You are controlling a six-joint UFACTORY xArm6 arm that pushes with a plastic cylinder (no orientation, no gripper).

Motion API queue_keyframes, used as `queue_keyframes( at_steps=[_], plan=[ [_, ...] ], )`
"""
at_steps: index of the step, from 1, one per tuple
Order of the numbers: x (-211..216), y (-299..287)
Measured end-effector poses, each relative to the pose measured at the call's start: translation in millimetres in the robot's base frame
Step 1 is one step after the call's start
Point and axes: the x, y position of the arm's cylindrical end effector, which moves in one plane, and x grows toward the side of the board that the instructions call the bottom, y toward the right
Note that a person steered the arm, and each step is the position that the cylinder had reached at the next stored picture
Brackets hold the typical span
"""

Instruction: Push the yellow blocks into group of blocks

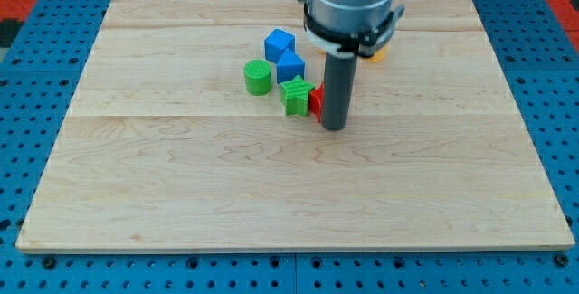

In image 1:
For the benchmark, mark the blue triangular prism block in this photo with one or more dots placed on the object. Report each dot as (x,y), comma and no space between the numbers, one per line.
(288,66)

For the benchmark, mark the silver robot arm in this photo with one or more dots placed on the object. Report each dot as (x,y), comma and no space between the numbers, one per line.
(346,28)

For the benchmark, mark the light wooden board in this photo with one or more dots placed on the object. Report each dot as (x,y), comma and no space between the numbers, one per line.
(163,150)

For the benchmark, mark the red block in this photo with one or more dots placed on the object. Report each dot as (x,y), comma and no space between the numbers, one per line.
(315,102)

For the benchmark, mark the green star block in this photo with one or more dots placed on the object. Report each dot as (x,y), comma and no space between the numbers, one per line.
(295,95)

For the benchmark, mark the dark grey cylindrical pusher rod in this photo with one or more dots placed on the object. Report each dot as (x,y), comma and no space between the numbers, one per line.
(338,81)

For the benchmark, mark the green cylinder block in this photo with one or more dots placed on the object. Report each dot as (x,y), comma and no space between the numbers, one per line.
(257,76)

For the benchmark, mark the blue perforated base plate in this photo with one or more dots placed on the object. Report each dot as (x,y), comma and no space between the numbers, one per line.
(38,76)

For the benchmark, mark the blue cube block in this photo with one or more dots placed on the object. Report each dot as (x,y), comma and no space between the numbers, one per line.
(276,43)

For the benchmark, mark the yellow block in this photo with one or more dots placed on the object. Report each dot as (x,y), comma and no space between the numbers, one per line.
(378,55)

